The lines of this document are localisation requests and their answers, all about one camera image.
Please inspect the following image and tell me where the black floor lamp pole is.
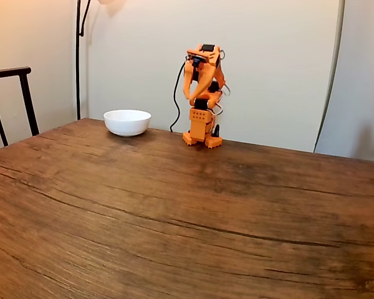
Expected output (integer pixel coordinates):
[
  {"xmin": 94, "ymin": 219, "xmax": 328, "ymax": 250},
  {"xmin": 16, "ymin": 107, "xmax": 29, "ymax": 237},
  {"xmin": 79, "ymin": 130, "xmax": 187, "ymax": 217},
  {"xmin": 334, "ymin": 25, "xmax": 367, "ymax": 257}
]
[{"xmin": 75, "ymin": 0, "xmax": 92, "ymax": 121}]

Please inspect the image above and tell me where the white bowl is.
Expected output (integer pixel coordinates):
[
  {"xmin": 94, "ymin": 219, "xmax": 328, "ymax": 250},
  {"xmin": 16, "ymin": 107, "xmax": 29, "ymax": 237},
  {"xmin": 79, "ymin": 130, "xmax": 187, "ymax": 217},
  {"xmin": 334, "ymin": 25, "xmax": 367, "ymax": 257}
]
[{"xmin": 103, "ymin": 109, "xmax": 152, "ymax": 137}]

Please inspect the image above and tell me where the black wooden chair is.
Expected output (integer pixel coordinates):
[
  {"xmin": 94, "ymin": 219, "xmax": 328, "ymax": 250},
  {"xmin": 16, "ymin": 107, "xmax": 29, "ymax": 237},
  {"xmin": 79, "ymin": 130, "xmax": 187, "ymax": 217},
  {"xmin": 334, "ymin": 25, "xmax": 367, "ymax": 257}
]
[{"xmin": 0, "ymin": 66, "xmax": 40, "ymax": 147}]

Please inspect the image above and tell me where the black camera cable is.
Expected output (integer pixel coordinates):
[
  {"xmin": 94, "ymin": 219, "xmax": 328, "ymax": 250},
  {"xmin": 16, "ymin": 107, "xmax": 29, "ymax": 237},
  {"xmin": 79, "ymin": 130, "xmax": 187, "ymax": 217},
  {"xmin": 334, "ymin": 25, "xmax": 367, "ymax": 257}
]
[{"xmin": 169, "ymin": 60, "xmax": 188, "ymax": 133}]

